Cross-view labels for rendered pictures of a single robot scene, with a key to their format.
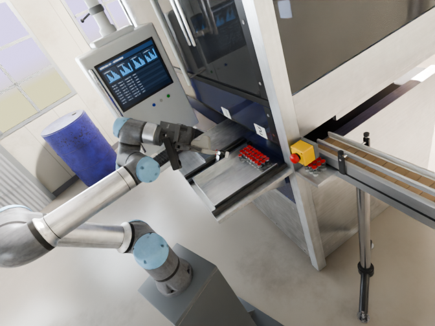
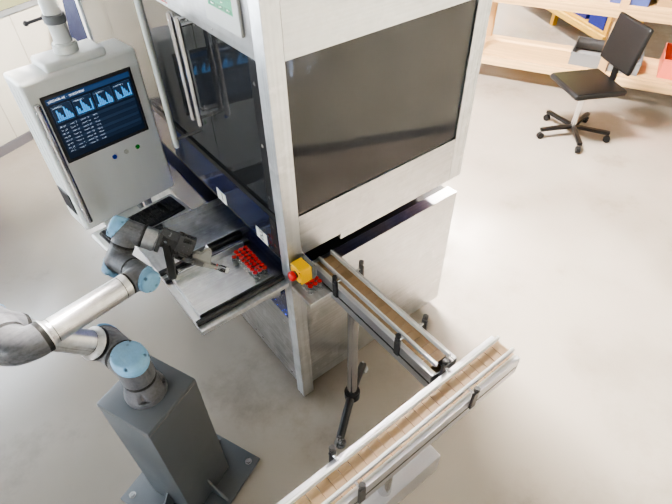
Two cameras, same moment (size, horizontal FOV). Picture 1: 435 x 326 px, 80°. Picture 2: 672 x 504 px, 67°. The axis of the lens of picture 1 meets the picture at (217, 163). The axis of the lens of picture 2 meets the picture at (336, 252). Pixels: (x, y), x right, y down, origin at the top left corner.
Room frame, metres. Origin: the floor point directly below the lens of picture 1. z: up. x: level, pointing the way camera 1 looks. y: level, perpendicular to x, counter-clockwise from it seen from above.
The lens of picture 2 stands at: (-0.53, 0.10, 2.42)
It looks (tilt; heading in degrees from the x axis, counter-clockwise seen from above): 44 degrees down; 336
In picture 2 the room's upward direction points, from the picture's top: 1 degrees counter-clockwise
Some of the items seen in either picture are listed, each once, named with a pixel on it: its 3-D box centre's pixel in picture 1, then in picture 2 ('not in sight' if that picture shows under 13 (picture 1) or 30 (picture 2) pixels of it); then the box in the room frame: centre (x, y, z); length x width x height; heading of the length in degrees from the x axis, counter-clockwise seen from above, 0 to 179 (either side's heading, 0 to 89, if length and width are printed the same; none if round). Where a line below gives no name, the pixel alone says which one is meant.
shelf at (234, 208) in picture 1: (226, 158); (214, 256); (1.15, -0.05, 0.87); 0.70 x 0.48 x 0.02; 13
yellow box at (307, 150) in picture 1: (304, 151); (302, 270); (0.78, -0.33, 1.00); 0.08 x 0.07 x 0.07; 103
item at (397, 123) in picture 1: (267, 127); (269, 201); (1.95, -0.54, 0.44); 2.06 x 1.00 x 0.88; 13
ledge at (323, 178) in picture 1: (318, 170); (315, 288); (0.78, -0.38, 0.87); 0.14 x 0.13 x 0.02; 103
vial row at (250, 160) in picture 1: (251, 160); (246, 265); (1.00, -0.15, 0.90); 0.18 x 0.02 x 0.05; 13
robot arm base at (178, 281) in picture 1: (169, 271); (142, 383); (0.65, 0.35, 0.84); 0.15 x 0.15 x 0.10
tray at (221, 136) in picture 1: (220, 138); (209, 225); (1.33, -0.08, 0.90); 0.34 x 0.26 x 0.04; 103
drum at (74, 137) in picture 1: (85, 149); not in sight; (3.37, 1.53, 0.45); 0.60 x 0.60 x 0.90
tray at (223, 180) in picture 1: (233, 173); (223, 278); (0.97, -0.05, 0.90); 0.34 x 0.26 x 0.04; 103
